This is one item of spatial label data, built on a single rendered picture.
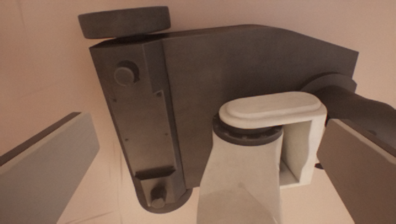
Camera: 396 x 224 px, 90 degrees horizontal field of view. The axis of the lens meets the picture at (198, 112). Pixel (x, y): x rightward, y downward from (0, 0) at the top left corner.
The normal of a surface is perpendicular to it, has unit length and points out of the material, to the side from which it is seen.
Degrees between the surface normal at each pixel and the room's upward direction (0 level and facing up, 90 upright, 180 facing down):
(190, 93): 0
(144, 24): 31
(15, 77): 0
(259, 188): 90
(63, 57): 0
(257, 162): 90
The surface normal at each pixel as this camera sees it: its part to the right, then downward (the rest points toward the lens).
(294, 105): -0.09, -0.88
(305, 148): -0.99, 0.14
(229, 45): 0.12, 0.45
